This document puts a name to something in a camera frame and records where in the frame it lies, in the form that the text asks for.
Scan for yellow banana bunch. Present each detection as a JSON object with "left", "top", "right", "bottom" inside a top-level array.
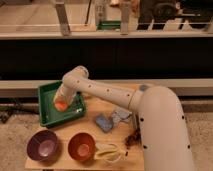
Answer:
[{"left": 94, "top": 143, "right": 126, "bottom": 163}]

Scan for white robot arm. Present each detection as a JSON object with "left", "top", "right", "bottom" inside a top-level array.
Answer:
[{"left": 53, "top": 66, "right": 196, "bottom": 171}]

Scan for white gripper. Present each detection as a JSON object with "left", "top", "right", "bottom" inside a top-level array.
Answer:
[{"left": 53, "top": 84, "right": 77, "bottom": 105}]

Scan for dark red grapes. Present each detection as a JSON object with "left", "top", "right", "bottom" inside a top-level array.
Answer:
[{"left": 125, "top": 129, "right": 141, "bottom": 149}]

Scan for blue sponge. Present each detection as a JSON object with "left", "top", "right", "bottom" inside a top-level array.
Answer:
[{"left": 95, "top": 115, "right": 113, "bottom": 133}]

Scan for grey crumpled cloth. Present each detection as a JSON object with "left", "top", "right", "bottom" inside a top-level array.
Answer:
[{"left": 111, "top": 110, "right": 132, "bottom": 125}]

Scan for green plastic tray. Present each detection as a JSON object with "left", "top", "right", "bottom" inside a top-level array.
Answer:
[{"left": 38, "top": 81, "right": 86, "bottom": 128}]

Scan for orange apple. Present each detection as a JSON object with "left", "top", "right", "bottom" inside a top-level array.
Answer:
[{"left": 55, "top": 102, "right": 68, "bottom": 111}]

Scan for purple bowl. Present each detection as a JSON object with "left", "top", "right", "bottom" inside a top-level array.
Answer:
[{"left": 26, "top": 130, "right": 59, "bottom": 162}]

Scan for wooden board table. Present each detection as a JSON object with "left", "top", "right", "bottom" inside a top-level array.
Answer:
[{"left": 25, "top": 94, "right": 144, "bottom": 171}]

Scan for green box in background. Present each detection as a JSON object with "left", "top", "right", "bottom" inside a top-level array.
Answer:
[{"left": 97, "top": 20, "right": 121, "bottom": 30}]

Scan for orange bowl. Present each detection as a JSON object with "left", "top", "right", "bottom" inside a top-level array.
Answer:
[{"left": 68, "top": 132, "right": 96, "bottom": 162}]

